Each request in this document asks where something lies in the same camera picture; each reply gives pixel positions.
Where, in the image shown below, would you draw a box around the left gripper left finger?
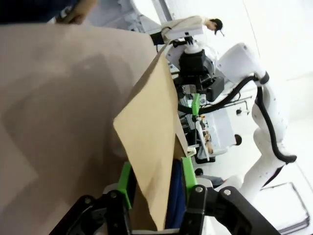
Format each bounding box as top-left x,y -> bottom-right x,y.
47,161 -> 134,235

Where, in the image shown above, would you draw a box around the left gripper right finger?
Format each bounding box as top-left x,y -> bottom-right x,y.
179,156 -> 281,235

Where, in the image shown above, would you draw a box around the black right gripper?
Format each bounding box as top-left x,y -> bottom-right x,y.
178,50 -> 214,122

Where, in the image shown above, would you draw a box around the navy blue pencil case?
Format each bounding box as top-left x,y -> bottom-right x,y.
165,158 -> 187,230

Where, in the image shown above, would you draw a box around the brown cardboard box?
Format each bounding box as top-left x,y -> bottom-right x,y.
112,44 -> 190,232

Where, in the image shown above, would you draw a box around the person's left hand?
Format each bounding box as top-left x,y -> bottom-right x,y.
66,0 -> 98,25

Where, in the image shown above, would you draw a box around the seated person in blue top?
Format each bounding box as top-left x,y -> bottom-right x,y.
195,167 -> 224,188

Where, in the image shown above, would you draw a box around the person in cap and beige jacket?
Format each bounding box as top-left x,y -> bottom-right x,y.
149,16 -> 224,46

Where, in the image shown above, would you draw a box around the silver wristwatch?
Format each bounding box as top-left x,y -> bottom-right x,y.
54,8 -> 72,22

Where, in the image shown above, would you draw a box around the person's dark purple jacket torso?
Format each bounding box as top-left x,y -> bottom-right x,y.
0,0 -> 79,24

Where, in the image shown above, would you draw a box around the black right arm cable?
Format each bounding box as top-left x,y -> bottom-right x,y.
200,75 -> 298,165

